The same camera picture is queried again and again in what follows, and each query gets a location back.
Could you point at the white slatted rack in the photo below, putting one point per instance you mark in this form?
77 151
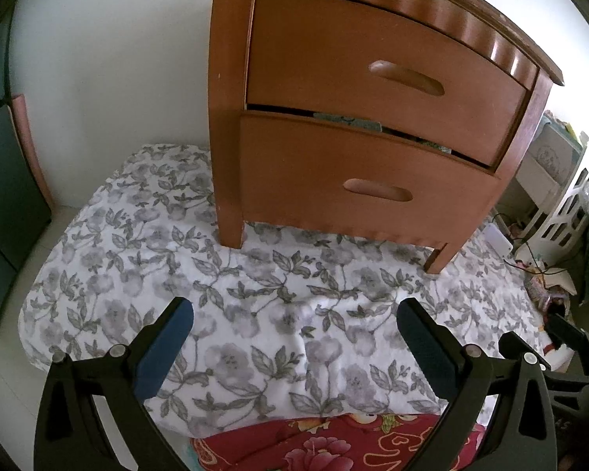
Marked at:
554 174

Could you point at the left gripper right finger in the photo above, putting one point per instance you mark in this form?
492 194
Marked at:
521 433

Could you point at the grey floral white quilt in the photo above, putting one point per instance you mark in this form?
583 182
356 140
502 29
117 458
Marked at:
292 324

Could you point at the red floral blanket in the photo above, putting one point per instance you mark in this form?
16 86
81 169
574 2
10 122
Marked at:
348 442

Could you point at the brown wooden nightstand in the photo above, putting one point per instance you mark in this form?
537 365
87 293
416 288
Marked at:
474 24

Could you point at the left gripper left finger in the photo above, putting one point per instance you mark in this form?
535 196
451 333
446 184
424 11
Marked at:
69 432

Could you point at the dark green cabinet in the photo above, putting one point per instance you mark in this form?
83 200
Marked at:
24 213

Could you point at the wooden drawer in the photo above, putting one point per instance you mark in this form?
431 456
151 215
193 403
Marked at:
335 179
351 59

